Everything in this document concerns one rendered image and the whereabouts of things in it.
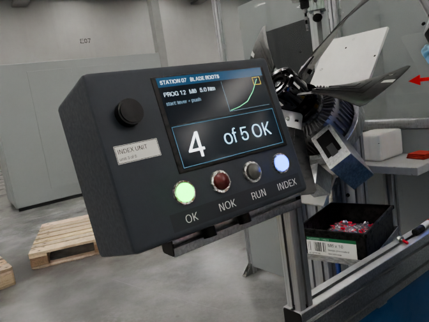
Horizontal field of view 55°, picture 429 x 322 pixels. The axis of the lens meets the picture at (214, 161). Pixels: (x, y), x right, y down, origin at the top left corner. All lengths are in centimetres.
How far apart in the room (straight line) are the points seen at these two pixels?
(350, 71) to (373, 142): 34
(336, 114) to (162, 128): 94
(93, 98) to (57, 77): 617
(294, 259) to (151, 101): 35
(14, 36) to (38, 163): 739
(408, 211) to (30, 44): 1235
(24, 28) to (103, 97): 1311
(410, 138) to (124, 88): 161
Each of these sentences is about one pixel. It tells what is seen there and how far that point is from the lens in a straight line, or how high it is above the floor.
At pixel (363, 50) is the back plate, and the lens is 162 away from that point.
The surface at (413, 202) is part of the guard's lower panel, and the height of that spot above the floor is 63.
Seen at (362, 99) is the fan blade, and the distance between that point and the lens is 106.
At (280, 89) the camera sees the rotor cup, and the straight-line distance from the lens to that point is 127.
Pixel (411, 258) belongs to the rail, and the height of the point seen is 83.
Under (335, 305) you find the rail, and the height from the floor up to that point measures 84.
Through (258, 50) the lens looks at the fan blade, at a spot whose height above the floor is 135.
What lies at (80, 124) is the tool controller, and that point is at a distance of 47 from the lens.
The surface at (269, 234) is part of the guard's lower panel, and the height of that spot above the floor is 31.
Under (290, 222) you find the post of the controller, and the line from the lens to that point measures 65.
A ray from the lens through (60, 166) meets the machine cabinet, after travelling 657.
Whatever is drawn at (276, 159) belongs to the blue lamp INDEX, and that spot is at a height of 112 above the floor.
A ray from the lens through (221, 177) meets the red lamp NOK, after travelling 47.
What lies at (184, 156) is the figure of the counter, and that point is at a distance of 46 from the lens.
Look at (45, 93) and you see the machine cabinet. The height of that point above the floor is 160.
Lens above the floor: 121
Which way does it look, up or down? 9 degrees down
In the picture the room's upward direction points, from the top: 8 degrees counter-clockwise
